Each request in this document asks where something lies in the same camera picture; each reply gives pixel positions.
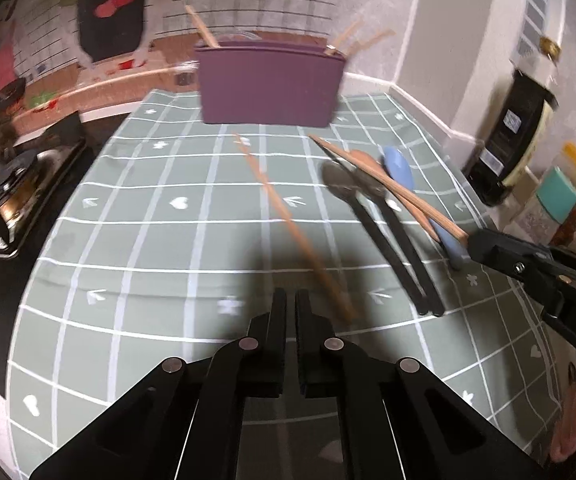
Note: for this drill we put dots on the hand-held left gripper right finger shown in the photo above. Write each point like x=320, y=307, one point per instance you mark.
x=305, y=320

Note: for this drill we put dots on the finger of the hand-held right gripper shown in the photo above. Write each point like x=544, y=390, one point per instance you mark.
x=517, y=251
x=542, y=285

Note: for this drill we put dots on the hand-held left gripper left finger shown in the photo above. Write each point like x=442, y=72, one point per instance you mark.
x=278, y=320

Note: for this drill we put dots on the wooden chopstick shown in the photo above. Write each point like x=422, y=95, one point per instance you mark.
x=350, y=35
x=288, y=215
x=417, y=216
x=203, y=27
x=370, y=41
x=407, y=195

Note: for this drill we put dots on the blue plastic spoon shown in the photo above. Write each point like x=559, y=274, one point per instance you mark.
x=398, y=167

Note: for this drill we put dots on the wooden spoon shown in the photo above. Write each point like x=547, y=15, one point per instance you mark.
x=362, y=157

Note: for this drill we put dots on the purple plastic utensil holder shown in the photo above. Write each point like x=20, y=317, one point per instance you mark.
x=268, y=85

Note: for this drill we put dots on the teal-lidded salt shaker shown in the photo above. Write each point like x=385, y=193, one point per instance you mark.
x=557, y=192

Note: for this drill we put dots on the dark soy sauce bottle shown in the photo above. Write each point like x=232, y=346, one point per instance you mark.
x=507, y=145

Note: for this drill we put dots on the green checked table mat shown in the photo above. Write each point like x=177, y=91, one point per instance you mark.
x=168, y=260

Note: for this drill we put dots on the black gas stove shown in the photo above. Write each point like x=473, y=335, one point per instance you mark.
x=18, y=185

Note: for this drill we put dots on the cartoon couple wall poster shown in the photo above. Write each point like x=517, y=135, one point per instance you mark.
x=268, y=0

